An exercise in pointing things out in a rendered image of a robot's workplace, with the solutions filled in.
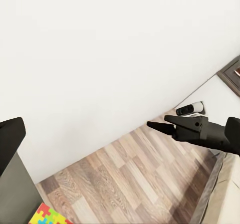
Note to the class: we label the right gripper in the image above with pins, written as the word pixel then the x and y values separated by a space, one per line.
pixel 194 130

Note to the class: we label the jigsaw puzzle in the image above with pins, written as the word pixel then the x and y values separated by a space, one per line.
pixel 46 215

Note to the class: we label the bed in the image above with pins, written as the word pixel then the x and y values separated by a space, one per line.
pixel 220 200

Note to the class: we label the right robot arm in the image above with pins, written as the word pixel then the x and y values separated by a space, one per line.
pixel 192 125

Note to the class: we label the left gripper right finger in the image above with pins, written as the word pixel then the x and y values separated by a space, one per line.
pixel 232 132

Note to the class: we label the desk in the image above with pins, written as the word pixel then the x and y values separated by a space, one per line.
pixel 19 197

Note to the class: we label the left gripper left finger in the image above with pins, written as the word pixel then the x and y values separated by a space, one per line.
pixel 12 133

